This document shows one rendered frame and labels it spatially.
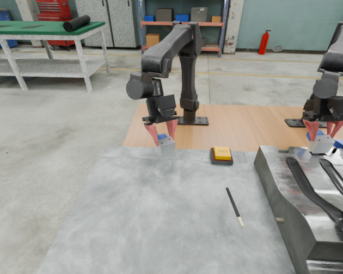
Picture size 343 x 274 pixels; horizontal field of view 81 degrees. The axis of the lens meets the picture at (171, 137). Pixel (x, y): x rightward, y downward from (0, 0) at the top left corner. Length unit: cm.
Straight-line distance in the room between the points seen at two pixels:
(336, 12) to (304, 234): 632
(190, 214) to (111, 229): 24
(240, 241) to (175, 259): 18
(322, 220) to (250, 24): 573
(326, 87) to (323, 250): 42
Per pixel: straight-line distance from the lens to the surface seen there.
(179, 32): 75
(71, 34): 337
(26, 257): 172
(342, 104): 73
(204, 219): 65
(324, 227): 58
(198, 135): 95
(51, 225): 177
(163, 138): 65
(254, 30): 614
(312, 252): 58
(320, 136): 84
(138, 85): 56
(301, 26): 645
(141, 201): 68
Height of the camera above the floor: 135
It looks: 36 degrees down
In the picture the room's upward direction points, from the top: straight up
